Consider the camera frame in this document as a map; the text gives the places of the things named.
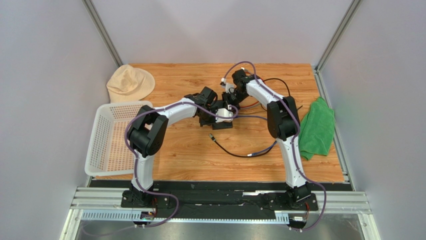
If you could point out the beige bucket hat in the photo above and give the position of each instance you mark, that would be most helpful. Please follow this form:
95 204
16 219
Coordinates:
129 84

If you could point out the green cloth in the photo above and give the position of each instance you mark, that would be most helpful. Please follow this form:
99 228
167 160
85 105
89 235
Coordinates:
317 130

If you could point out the black network switch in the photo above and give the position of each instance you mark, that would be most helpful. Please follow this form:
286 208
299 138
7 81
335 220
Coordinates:
221 125

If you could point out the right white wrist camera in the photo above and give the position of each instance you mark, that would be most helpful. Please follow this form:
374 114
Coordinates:
227 87

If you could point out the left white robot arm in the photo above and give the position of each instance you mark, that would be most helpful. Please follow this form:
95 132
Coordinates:
145 134

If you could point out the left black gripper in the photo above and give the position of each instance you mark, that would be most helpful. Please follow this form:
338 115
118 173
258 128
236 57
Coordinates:
202 123

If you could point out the aluminium front rail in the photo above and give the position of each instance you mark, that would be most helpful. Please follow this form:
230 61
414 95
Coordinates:
93 204

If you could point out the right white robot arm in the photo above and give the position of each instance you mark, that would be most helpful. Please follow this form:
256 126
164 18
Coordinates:
283 125

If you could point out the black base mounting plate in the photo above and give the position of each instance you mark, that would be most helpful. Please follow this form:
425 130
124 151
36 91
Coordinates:
219 200

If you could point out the white plastic basket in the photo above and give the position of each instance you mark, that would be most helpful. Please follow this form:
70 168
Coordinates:
107 153

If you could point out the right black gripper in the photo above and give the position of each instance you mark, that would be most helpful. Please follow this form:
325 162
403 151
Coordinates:
228 101

